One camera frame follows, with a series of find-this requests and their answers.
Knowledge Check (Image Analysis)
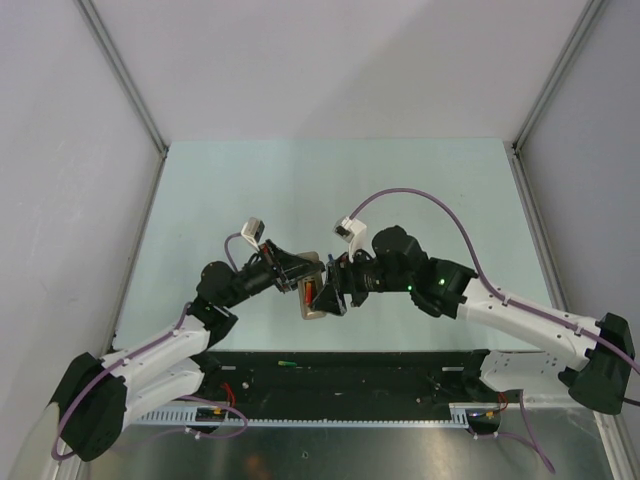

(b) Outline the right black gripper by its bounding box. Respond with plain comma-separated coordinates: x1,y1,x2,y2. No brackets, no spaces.
310,243,412,316

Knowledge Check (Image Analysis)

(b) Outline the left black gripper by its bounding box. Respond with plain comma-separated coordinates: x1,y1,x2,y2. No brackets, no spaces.
222,239,325,309

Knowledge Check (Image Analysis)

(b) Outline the red battery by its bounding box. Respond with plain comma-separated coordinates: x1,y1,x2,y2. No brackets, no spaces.
304,280,316,306

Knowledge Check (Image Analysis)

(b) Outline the white remote control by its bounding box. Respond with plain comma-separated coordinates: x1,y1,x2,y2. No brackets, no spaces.
297,269,326,320

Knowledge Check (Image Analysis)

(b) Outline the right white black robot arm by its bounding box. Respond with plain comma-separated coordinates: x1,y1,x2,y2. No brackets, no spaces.
305,226,636,415

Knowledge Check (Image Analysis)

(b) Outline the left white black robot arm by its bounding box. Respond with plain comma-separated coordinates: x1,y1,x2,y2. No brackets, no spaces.
51,240,324,461

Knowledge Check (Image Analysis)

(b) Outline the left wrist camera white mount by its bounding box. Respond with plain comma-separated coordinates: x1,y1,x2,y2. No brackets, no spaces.
240,217,265,251

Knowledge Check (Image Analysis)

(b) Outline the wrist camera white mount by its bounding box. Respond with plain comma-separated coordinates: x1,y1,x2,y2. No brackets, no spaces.
333,216,367,261
240,217,265,251

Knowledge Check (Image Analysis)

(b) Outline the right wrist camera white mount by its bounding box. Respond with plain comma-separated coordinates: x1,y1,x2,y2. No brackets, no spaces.
333,216,367,261

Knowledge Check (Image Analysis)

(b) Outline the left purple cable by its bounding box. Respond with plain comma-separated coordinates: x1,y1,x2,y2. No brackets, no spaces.
49,230,250,461

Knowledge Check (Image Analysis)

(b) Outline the purple cable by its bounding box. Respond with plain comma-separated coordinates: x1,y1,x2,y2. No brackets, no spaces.
347,188,640,474
49,230,250,461

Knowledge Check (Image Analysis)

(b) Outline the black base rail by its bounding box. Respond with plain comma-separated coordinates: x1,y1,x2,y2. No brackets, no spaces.
102,349,584,421

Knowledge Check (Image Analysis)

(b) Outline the grey slotted cable duct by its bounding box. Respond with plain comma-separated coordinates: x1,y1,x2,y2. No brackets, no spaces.
129,403,474,427

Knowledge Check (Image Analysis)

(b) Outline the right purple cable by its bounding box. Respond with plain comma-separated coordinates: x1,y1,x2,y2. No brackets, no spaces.
347,188,640,474

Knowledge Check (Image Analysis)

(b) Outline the left aluminium frame post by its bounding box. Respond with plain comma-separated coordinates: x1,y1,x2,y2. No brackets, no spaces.
74,0,169,158

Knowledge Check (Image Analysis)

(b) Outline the aluminium frame post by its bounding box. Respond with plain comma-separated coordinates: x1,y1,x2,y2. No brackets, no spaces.
511,0,610,156
74,0,169,158

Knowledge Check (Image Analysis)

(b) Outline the right aluminium frame post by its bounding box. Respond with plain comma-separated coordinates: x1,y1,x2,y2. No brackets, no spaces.
511,0,610,156

